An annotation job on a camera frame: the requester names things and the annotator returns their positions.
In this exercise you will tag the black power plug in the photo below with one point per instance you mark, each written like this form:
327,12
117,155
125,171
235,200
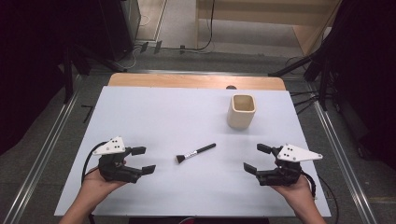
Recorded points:
144,47
158,46

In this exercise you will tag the black makeup brush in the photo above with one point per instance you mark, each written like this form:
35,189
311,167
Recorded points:
199,151

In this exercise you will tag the white table mat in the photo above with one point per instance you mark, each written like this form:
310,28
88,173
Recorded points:
171,118

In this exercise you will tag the black computer tower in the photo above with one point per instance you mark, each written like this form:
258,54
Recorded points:
121,25

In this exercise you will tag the person's right hand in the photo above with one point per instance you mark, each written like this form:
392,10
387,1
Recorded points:
295,194

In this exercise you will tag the person's left hand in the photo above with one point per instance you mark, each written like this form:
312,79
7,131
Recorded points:
95,188

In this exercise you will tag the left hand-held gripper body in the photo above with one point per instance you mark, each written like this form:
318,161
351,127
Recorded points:
115,170

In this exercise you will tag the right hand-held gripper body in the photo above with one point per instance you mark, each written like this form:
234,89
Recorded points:
285,174

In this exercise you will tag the cream square cup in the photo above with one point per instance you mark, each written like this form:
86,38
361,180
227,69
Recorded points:
239,119

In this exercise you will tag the black hex key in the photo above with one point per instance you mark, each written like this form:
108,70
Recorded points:
88,109

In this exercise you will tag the black metal stand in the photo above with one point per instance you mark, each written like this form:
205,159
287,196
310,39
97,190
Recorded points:
323,81
68,77

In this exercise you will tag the aluminium floor rail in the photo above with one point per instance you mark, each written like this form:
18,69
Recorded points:
46,149
342,161

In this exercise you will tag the light wooden shelf unit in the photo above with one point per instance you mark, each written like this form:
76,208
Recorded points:
306,35

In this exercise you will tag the black curtain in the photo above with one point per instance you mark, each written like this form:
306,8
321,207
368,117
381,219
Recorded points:
31,62
367,77

